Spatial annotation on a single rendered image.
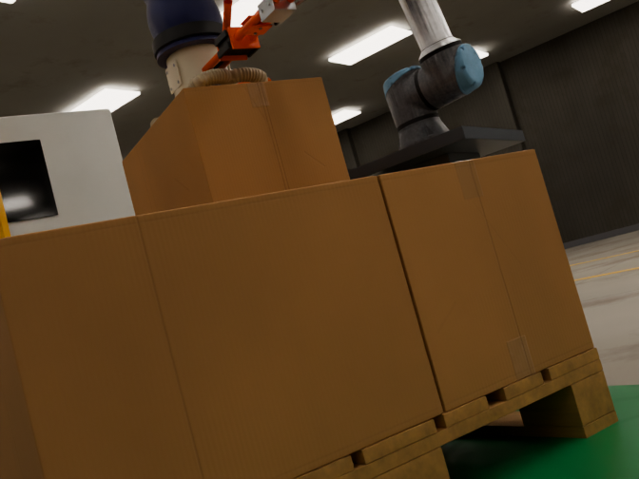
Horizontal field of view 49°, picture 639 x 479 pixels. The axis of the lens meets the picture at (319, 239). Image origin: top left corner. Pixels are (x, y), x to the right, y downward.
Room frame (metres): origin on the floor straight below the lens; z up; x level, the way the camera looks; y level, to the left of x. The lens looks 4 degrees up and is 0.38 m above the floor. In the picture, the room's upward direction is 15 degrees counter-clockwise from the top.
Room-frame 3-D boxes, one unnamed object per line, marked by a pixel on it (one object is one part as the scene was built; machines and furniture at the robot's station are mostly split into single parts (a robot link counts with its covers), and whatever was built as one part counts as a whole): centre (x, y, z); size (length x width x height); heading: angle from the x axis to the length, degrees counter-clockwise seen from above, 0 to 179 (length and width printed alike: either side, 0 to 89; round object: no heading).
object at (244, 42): (1.83, 0.07, 1.08); 0.10 x 0.08 x 0.06; 124
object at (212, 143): (2.02, 0.20, 0.74); 0.60 x 0.40 x 0.40; 31
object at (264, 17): (1.65, -0.05, 1.07); 0.07 x 0.07 x 0.04; 34
